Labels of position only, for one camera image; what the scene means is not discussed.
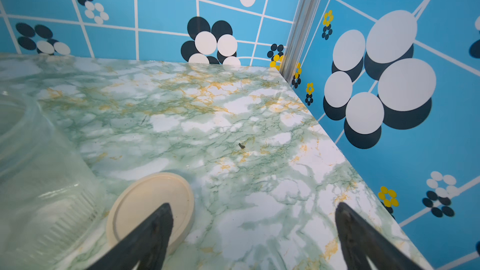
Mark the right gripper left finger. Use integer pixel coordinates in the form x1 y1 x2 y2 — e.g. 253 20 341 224
89 203 174 270

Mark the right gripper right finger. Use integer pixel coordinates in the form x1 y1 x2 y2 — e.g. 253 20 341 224
335 202 421 270

